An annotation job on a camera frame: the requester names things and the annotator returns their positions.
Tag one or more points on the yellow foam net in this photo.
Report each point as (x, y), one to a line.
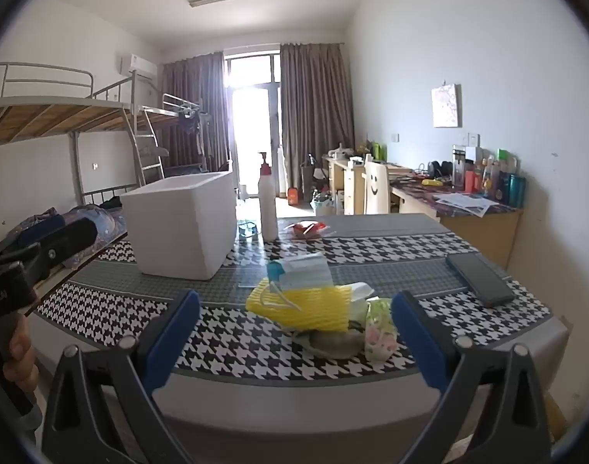
(313, 307)

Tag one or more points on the black phone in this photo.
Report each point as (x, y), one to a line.
(480, 278)

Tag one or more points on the hanging dark clothes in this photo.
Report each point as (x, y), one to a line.
(193, 125)

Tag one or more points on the metal bunk bed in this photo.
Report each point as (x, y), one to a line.
(173, 106)
(43, 111)

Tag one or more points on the orange bag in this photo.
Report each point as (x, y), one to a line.
(293, 196)

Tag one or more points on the wooden desk with drawers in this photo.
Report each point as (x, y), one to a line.
(340, 179)

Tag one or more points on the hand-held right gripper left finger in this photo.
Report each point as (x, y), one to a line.
(173, 333)

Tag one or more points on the grey cloth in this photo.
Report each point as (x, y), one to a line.
(328, 343)

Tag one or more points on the white papers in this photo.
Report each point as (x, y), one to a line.
(466, 202)

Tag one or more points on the black folding cart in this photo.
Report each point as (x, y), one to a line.
(308, 174)

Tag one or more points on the brown curtain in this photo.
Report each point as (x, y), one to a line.
(193, 87)
(316, 116)

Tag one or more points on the houndstooth tablecloth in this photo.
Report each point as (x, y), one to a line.
(396, 251)

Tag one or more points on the person's left hand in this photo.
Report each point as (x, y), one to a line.
(21, 357)

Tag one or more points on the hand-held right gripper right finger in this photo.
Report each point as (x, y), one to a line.
(417, 338)

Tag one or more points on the blue face mask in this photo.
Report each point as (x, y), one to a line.
(304, 273)

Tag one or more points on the white air conditioner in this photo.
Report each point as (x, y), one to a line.
(138, 66)

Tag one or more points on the wooden chair with smiley face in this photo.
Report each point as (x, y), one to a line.
(375, 186)

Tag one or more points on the red snack packet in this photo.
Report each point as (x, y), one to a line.
(306, 229)

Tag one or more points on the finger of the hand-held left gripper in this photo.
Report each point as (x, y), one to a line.
(64, 244)

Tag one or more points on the white foam box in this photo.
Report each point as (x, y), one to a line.
(178, 227)

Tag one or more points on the white foam piece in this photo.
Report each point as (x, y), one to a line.
(359, 295)

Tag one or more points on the glass balcony door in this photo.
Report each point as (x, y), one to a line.
(253, 125)

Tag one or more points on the yellow toy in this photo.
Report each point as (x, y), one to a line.
(432, 182)

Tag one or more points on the white bucket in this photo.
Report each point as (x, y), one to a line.
(323, 204)

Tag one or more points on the cartoon wall picture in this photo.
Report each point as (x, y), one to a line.
(446, 105)

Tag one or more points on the printed quilt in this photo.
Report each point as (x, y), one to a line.
(106, 225)

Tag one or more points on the green box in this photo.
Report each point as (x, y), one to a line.
(379, 152)

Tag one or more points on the white wall socket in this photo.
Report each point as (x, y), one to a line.
(473, 138)

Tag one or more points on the white pump lotion bottle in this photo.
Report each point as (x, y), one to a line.
(268, 203)

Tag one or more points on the wooden desk patterned cover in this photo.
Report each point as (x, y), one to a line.
(483, 229)

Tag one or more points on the row of toiletry bottles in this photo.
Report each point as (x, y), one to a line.
(492, 176)

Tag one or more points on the floral plastic packet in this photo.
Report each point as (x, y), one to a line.
(380, 333)

